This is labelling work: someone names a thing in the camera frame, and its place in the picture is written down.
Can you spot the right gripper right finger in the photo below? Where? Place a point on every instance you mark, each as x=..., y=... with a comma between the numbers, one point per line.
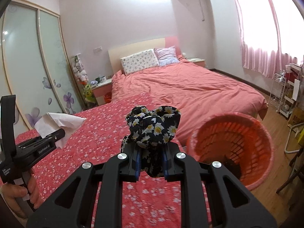
x=211, y=196

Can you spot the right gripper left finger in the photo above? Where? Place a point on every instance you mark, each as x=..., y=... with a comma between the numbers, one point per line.
x=92, y=195

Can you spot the black floral cloth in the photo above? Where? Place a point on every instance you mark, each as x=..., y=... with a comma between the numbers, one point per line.
x=151, y=131

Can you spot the person's left hand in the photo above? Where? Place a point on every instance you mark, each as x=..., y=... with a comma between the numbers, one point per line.
x=11, y=192

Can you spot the red floral blanket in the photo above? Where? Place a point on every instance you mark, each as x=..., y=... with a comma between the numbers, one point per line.
x=26, y=205

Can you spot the orange plastic laundry basket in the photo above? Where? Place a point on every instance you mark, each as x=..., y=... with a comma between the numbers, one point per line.
x=234, y=139

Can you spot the hanging plush toy column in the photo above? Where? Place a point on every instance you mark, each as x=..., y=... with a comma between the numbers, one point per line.
x=82, y=81

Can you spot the coral pink duvet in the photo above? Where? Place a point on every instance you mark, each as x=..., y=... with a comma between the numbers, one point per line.
x=196, y=91

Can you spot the pink white nightstand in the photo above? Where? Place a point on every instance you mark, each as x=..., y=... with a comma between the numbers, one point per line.
x=101, y=90

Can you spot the floral sliding wardrobe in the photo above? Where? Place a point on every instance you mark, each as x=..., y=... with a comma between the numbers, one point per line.
x=35, y=66

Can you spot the right side nightstand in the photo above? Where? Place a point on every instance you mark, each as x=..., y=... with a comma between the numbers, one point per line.
x=198, y=61

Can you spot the white floral pillow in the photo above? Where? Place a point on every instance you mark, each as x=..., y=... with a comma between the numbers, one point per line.
x=139, y=61

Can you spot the striped pink pillow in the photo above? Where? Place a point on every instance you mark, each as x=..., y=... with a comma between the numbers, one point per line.
x=166, y=56

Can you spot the beige pink headboard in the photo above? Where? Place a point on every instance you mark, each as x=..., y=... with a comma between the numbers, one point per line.
x=116, y=54

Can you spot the cluttered desk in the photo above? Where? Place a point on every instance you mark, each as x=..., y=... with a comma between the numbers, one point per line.
x=292, y=106

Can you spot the pink window curtain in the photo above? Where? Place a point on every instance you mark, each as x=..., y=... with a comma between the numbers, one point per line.
x=271, y=35

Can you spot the white wire rack cart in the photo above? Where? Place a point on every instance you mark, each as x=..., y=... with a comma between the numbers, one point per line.
x=277, y=90

